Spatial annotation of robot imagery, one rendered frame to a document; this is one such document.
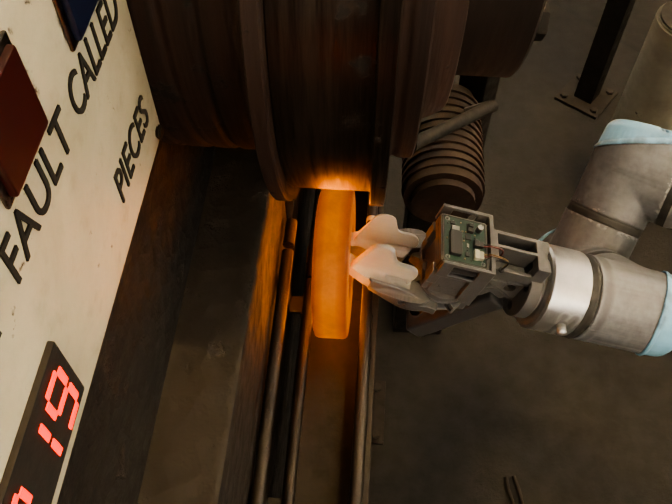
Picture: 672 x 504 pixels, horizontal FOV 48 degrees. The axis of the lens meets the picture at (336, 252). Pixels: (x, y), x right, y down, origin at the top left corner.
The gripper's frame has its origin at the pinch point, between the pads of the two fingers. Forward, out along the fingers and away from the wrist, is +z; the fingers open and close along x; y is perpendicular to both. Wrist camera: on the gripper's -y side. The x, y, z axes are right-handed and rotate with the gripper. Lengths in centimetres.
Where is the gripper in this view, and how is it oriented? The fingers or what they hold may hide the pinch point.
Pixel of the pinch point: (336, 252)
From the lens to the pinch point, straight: 74.9
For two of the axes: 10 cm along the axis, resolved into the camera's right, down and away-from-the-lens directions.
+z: -9.6, -2.2, -1.8
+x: -0.8, 8.2, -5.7
